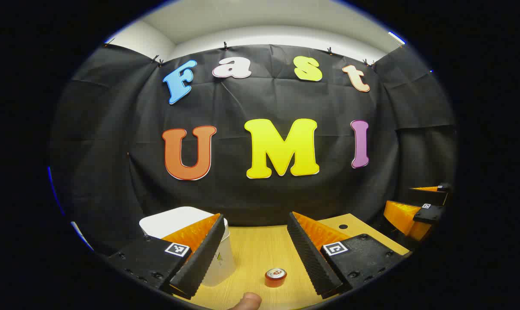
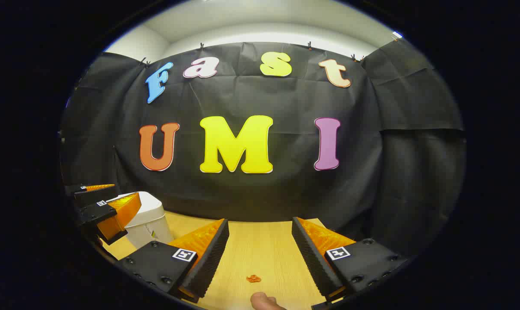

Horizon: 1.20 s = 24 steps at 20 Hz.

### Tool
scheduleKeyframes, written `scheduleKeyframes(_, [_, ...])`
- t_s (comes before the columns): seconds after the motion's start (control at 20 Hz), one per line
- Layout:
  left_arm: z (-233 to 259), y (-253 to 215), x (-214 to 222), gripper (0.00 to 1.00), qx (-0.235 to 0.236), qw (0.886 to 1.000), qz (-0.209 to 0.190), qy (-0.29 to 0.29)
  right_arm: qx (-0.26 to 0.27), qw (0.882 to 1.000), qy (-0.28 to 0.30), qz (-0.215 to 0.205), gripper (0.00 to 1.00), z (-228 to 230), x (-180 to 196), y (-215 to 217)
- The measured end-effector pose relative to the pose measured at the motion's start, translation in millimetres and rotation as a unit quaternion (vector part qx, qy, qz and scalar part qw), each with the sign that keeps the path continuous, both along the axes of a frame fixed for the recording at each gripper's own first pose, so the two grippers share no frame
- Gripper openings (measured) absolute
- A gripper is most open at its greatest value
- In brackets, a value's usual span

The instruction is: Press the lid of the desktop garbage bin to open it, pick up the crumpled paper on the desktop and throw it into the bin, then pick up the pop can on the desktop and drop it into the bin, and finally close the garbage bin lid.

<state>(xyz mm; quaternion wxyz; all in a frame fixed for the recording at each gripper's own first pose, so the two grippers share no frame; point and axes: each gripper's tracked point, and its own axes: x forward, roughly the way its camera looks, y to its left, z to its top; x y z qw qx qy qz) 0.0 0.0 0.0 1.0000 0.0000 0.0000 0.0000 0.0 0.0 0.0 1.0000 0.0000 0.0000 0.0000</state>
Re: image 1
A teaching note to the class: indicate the red pop can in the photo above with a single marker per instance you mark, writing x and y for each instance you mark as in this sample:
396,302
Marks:
275,279

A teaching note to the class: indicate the white desktop garbage bin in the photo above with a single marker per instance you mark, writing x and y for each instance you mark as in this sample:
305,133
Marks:
174,219

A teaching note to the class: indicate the wooden desktop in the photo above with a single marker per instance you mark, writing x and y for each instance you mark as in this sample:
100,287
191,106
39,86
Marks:
260,249

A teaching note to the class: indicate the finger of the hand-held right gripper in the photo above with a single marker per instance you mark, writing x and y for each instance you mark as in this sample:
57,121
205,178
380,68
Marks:
402,215
428,196

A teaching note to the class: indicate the black backdrop cloth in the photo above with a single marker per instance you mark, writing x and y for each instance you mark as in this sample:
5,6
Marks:
234,193

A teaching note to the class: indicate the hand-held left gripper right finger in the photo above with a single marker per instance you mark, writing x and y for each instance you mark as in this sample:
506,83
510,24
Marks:
311,258

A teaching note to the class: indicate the row of black backdrop clips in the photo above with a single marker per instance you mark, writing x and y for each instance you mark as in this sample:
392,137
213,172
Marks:
225,45

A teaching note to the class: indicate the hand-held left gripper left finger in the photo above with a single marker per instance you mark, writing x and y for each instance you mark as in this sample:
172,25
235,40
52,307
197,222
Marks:
199,262

